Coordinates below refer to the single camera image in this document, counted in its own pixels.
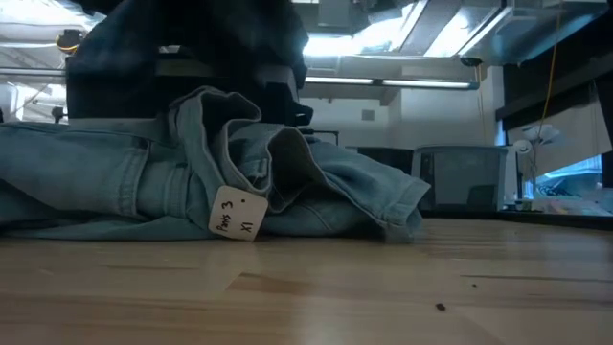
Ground black low cabinet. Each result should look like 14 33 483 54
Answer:
356 146 416 176

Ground white handwritten paper tag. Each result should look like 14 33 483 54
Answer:
208 185 269 242

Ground light blue denim jeans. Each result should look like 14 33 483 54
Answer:
0 85 432 243

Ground yellow cable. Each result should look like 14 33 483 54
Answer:
538 0 564 140

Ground ceiling light tube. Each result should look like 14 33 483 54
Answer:
304 76 481 91

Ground black yellow cable reel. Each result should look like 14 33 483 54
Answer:
55 28 90 55

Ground white floor lamp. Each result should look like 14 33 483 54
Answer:
511 123 562 189

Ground blue plaid flannel shirt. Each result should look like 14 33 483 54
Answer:
65 0 310 121

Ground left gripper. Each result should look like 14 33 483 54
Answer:
267 80 316 129

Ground grey white office chair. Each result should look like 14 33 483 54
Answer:
410 144 522 213

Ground navy white striped fabric bin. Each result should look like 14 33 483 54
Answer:
65 45 299 127

